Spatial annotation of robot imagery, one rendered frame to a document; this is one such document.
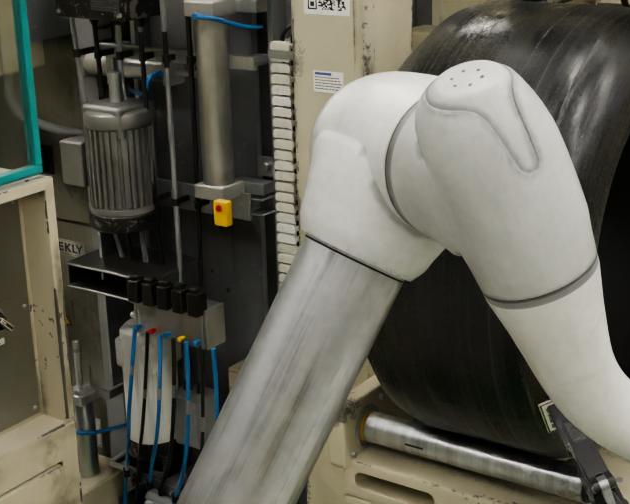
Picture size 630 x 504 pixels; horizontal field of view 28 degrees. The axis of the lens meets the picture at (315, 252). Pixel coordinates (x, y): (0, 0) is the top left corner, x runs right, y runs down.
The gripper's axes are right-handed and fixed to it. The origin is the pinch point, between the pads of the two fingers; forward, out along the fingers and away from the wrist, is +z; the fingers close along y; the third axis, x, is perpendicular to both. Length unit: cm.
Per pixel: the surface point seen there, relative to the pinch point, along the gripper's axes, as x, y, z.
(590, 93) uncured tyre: 15.8, -27.7, 22.2
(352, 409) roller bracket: -25.0, 13.0, 25.8
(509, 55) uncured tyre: 9.6, -30.0, 31.6
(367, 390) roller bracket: -22.3, 14.5, 29.4
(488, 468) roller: -10.4, 17.2, 11.3
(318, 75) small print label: -12, -21, 55
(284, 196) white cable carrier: -24, -4, 54
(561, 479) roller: -2.2, 16.3, 5.0
